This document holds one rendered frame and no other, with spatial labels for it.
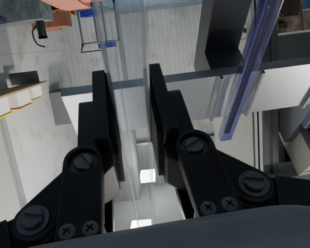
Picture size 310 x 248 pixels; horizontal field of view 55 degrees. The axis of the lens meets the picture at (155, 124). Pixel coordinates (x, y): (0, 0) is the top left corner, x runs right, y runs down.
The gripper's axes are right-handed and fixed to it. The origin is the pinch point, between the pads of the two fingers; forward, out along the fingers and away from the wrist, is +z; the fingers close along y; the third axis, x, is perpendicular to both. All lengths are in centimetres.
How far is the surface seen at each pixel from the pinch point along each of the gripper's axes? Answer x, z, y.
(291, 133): -39, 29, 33
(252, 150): -57, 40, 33
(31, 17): -201, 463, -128
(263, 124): -40, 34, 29
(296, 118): -35, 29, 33
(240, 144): -61, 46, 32
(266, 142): -44, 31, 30
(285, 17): -275, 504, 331
